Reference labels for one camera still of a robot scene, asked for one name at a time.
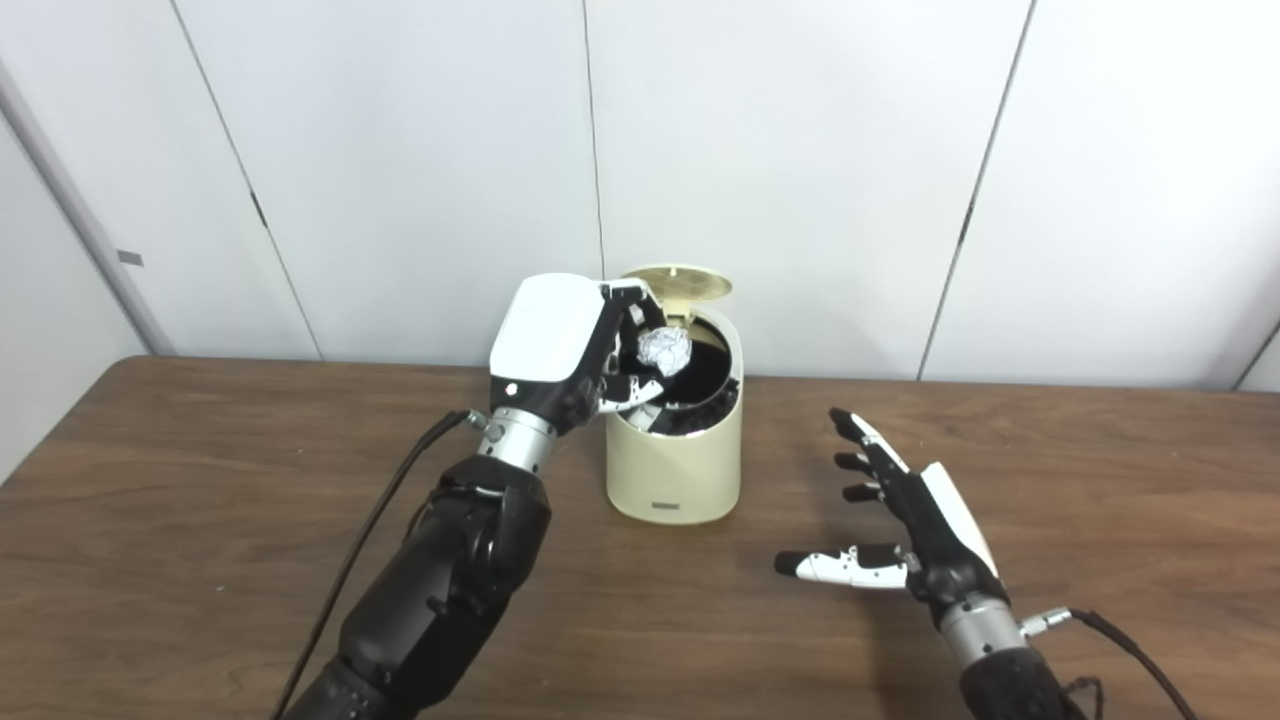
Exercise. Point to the small grey wall tag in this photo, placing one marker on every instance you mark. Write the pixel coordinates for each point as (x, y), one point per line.
(130, 257)

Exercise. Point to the grey wall corner trim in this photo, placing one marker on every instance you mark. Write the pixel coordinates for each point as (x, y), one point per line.
(90, 220)

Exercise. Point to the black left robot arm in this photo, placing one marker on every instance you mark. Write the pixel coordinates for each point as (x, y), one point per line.
(440, 590)

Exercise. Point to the cream-colored trash bin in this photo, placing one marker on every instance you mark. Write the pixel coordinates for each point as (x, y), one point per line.
(670, 470)

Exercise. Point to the black bin liner bag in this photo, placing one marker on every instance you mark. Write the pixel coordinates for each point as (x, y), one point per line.
(712, 358)

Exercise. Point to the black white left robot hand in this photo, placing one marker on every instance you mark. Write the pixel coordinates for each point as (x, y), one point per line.
(545, 330)

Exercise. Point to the black door hinge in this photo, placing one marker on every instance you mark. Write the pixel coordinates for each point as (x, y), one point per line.
(259, 211)
(965, 225)

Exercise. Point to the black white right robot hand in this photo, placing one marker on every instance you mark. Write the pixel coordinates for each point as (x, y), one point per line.
(945, 550)

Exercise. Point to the cream round bin lid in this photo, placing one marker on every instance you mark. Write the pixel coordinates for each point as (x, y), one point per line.
(690, 283)

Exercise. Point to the white paper ball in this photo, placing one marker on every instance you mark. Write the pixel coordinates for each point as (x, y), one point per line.
(665, 350)

